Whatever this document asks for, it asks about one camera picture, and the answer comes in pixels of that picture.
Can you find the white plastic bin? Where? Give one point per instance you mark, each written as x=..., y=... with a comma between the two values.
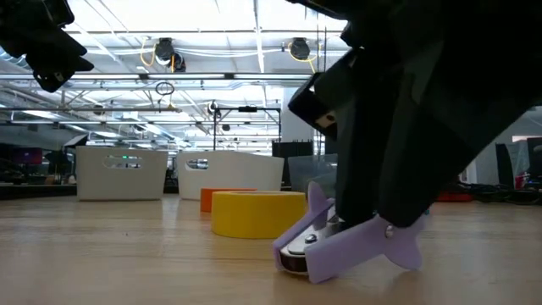
x=237, y=173

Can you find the dark background desk monitor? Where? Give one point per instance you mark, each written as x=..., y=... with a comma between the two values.
x=534, y=152

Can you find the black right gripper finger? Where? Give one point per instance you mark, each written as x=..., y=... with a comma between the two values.
x=360, y=169
x=423, y=148

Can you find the brown translucent plastic bin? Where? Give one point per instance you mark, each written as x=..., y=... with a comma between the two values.
x=309, y=173

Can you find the orange tape roll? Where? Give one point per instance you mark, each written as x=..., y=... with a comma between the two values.
x=206, y=201

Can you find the grey binder clip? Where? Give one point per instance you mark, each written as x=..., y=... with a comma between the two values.
x=339, y=258

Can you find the black background box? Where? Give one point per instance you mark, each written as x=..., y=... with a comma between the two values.
x=292, y=149

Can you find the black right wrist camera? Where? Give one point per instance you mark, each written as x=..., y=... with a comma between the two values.
x=313, y=106

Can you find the yellow tape roll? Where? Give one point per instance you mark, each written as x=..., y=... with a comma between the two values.
x=254, y=216

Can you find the grey plastic bin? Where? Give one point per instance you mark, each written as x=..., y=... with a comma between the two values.
x=93, y=182

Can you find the black background frame stand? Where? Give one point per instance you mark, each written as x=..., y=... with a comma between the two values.
x=247, y=109

